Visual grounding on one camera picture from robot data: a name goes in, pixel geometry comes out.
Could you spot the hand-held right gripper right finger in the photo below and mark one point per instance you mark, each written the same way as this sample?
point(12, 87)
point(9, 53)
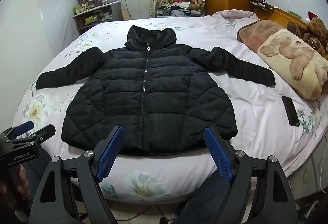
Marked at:
point(217, 156)

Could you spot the white cabinet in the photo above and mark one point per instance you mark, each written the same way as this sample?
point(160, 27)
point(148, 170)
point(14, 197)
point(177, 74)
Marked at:
point(135, 3)

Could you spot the bed base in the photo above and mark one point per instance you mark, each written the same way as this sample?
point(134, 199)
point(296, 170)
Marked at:
point(310, 175)

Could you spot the wooden shelf unit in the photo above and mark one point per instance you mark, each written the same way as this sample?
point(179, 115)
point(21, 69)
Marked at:
point(94, 17)

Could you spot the brown beige pillow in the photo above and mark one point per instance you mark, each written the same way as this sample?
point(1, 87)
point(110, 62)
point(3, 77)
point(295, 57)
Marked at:
point(299, 65)

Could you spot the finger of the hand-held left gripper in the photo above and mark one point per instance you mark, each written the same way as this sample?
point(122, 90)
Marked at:
point(24, 127)
point(44, 133)

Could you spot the dark brown plush toy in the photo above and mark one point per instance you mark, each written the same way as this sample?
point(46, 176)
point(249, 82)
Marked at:
point(297, 27)

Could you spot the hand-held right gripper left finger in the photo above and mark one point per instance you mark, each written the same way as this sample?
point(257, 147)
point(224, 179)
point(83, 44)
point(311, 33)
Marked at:
point(109, 156)

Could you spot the wooden headboard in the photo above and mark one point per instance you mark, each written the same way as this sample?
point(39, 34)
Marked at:
point(279, 13)

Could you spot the black puffer jacket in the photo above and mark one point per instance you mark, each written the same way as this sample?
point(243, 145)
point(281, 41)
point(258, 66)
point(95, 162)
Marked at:
point(158, 85)

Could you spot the black smartphone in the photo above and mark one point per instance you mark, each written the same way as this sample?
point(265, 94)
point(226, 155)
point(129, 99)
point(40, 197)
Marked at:
point(290, 111)

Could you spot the group of bottles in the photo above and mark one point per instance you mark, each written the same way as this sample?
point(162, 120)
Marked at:
point(84, 3)

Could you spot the black items on headboard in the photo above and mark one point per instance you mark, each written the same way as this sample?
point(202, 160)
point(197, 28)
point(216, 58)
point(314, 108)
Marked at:
point(258, 4)

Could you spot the brown teddy bear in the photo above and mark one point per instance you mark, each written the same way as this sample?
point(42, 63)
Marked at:
point(317, 31)

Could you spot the pile of clothes and boxes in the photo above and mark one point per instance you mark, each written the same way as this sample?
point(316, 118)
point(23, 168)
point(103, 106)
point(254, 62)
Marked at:
point(179, 10)

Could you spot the pink floral bedsheet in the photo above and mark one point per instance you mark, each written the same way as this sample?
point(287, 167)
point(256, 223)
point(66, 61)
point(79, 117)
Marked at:
point(256, 103)

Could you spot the brown plush folded blanket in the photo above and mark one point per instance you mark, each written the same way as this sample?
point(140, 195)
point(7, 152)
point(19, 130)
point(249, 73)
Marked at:
point(256, 34)

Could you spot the person's left hand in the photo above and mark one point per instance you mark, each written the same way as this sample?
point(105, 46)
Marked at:
point(24, 184)

